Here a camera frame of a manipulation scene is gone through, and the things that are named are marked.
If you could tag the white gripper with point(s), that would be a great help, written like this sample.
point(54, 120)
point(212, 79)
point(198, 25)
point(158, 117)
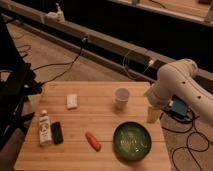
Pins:
point(156, 99)

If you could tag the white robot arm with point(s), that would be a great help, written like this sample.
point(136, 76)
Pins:
point(177, 79)

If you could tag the white sponge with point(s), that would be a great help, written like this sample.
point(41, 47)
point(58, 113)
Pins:
point(71, 101)

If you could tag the blue power box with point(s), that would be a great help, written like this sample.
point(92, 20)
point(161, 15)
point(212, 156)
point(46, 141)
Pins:
point(178, 108)

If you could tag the green glass bowl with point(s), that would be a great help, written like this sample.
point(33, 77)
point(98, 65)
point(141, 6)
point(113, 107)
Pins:
point(131, 141)

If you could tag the white paper cup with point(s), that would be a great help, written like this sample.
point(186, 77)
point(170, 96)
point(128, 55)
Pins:
point(121, 98)

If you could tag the black rectangular block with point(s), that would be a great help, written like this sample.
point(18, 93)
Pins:
point(57, 134)

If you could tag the white squeeze bottle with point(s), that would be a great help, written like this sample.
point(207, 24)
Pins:
point(45, 136)

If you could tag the black tripod stand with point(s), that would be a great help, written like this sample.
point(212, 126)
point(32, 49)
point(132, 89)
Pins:
point(15, 89)

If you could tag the grey metal rail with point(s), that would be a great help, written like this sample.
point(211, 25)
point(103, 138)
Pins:
point(113, 29)

